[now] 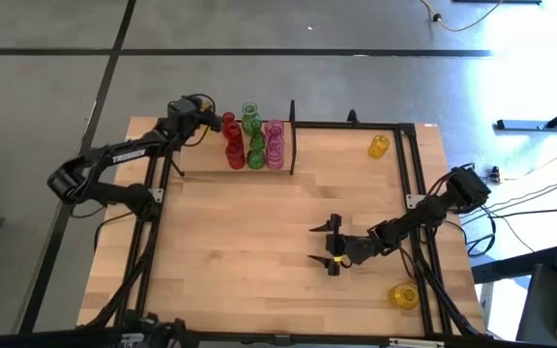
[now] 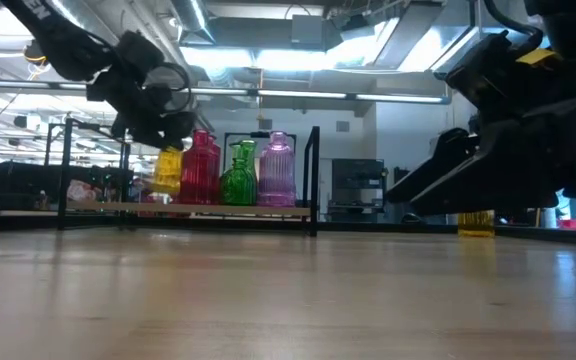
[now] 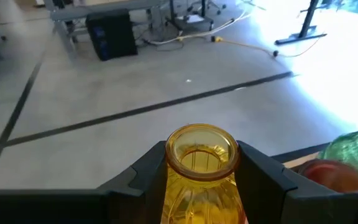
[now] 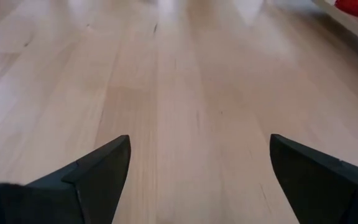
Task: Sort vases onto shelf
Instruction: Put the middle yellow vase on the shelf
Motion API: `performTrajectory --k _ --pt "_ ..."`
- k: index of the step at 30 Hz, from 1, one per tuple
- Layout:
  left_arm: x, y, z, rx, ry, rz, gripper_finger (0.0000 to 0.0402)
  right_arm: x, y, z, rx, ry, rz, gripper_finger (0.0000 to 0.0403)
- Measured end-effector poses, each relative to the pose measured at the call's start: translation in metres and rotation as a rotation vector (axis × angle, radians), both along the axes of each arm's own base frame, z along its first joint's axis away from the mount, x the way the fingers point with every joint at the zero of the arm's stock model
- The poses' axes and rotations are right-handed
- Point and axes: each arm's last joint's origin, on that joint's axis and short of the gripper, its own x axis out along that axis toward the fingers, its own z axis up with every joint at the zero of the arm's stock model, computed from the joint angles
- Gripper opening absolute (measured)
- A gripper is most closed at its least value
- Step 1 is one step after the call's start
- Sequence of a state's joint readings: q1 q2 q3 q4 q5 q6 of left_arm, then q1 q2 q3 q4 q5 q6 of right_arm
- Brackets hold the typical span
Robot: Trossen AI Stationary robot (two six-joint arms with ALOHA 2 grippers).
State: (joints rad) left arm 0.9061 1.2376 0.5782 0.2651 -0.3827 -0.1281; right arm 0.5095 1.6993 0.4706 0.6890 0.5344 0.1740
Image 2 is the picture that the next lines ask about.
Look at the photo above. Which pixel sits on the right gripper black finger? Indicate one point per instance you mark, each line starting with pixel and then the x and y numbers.
pixel 448 150
pixel 493 185

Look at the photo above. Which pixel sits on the tall yellow ribbed glass vase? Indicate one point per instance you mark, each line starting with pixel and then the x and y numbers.
pixel 168 172

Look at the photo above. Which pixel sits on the red ribbed glass vase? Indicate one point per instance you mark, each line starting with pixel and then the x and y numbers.
pixel 199 170

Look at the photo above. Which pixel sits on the tall green glass vase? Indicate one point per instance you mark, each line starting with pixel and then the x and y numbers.
pixel 249 152

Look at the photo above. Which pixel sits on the purple ribbed glass vase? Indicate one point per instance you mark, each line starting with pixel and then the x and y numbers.
pixel 276 175

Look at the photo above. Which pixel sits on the black metal rack shelf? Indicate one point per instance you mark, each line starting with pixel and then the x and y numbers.
pixel 108 180

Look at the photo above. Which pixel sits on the black metal wood shelf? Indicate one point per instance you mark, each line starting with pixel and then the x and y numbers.
pixel 193 209

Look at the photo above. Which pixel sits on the small yellow textured glass vase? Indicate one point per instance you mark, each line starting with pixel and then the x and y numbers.
pixel 476 225

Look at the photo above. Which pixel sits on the yellow vertical pole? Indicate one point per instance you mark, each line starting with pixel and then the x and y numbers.
pixel 539 219

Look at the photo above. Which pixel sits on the white roll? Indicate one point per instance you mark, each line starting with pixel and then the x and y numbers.
pixel 549 219

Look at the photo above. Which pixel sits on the black computer mouse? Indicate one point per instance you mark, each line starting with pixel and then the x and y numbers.
pixel 410 220

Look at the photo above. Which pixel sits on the red tray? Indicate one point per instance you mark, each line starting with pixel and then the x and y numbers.
pixel 574 223

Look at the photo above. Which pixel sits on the black yellow ceiling reel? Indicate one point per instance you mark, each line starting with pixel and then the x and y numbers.
pixel 33 52

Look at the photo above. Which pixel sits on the hanging grey box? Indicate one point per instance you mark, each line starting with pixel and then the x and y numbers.
pixel 265 124

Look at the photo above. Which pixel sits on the long light bar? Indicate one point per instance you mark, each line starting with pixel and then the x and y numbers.
pixel 318 94

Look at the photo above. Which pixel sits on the grey wall vent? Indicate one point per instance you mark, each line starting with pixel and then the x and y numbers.
pixel 342 126

